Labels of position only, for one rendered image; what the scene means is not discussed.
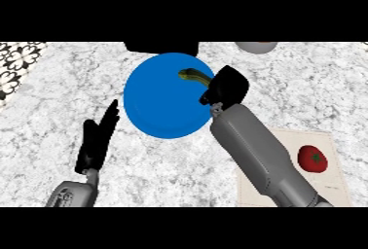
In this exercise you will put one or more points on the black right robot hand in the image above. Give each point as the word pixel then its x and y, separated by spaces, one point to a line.
pixel 229 87

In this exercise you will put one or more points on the green squash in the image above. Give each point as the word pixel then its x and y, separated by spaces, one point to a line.
pixel 193 75

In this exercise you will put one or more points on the red tomato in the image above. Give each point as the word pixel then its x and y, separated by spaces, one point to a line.
pixel 311 159

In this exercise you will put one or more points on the black appliance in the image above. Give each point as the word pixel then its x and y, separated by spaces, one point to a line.
pixel 162 47

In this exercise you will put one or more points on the grey bowl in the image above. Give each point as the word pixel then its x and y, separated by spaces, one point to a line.
pixel 255 47

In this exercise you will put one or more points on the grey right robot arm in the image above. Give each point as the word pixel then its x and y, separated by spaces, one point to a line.
pixel 260 152

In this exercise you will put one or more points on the blue plate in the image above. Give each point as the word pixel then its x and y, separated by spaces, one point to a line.
pixel 162 97

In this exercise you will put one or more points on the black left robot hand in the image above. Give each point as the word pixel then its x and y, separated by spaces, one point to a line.
pixel 94 139

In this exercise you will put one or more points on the beige placemat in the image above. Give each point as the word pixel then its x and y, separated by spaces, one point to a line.
pixel 329 181

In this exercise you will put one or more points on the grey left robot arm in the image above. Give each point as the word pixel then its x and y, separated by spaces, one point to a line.
pixel 73 191

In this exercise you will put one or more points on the black and white patterned tile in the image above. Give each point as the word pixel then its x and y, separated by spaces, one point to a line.
pixel 16 64

